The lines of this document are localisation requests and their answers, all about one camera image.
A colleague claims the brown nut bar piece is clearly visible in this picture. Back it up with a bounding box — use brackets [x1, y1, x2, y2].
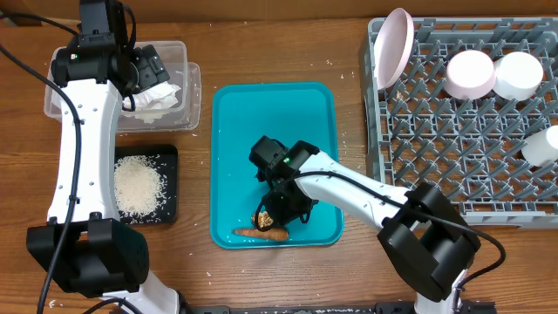
[251, 211, 274, 231]

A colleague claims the white rice pile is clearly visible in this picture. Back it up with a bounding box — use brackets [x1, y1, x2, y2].
[114, 155, 167, 219]

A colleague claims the white tissue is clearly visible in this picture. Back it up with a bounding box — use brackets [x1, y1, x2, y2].
[121, 82, 181, 124]

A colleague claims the large white plate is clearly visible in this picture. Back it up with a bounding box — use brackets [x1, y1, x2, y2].
[374, 8, 414, 91]

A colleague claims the small white plate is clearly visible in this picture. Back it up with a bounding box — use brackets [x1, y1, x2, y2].
[445, 50, 496, 99]

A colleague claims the pale green cup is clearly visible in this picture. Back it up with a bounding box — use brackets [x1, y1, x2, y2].
[521, 126, 558, 167]

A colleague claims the pale green bowl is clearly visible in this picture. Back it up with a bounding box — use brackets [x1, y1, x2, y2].
[493, 51, 543, 101]

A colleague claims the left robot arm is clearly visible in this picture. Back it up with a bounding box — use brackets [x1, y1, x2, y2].
[26, 1, 189, 313]

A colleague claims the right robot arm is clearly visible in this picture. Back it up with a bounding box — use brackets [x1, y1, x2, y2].
[249, 136, 480, 313]

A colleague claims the grey dishwasher rack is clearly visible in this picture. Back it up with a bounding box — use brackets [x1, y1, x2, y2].
[360, 17, 557, 229]

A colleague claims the orange carrot piece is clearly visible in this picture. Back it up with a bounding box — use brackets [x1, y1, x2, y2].
[232, 229, 289, 242]

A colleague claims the teal plastic serving tray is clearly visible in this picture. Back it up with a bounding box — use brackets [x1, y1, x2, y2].
[209, 82, 344, 249]

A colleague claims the black rectangular tray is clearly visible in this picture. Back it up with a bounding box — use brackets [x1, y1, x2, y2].
[115, 144, 179, 225]

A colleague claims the clear plastic bin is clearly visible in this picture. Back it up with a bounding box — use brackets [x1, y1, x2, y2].
[64, 41, 201, 134]

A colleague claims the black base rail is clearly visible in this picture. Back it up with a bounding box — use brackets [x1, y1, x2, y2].
[187, 301, 498, 314]

